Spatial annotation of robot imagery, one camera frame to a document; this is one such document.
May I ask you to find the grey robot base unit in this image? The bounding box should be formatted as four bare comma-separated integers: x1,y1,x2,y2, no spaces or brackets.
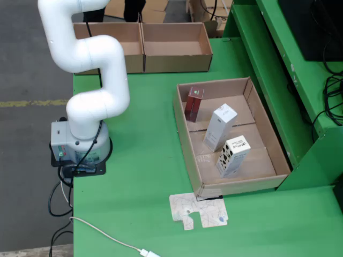
50,116,114,172

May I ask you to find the cow print hand cream box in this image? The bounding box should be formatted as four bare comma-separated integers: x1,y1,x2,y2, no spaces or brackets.
215,135,251,178

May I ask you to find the shallow cardboard tray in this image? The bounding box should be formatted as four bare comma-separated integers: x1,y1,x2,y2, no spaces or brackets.
173,76,292,199

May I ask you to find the open brown cardboard box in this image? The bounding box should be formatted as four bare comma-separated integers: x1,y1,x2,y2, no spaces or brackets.
72,21,146,75
140,21,219,73

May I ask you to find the printed brown cardboard box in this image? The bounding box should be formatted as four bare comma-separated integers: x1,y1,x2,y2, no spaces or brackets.
186,0,234,38

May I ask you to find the dark red carton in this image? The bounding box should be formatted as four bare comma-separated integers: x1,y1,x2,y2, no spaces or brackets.
184,86,205,123

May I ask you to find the tall white carton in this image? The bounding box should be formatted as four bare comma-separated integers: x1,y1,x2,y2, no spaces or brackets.
203,103,238,153

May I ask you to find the white patterned paper cutout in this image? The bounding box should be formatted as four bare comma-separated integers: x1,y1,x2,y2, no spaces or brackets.
168,192,229,231

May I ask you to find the green metal shelf unit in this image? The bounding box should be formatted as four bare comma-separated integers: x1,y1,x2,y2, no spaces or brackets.
222,0,343,192

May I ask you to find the black monitor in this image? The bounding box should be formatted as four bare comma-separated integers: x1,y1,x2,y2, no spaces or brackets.
277,0,343,62

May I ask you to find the long black robot cable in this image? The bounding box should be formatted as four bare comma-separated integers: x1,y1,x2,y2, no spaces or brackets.
72,21,105,176

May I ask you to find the black cable over boxes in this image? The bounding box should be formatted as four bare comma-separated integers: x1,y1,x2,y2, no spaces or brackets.
200,0,218,21

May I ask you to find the white cable with adapter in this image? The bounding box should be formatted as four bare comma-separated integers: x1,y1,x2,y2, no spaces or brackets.
58,179,161,257

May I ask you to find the black looped power cable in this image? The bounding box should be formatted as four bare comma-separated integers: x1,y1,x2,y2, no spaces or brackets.
48,182,73,217

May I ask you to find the black cable bundle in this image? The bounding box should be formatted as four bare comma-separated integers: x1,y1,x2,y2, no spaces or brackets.
312,40,343,129

